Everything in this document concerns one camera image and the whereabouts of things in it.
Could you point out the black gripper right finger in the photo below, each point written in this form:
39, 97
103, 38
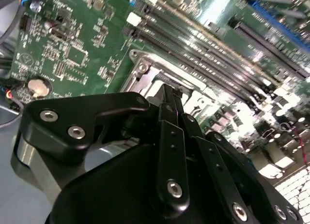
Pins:
218, 161

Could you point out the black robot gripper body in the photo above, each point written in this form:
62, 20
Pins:
109, 197

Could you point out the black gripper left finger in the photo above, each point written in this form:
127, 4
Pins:
72, 112

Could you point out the metal socket cover frame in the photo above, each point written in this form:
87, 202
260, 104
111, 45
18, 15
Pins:
139, 85

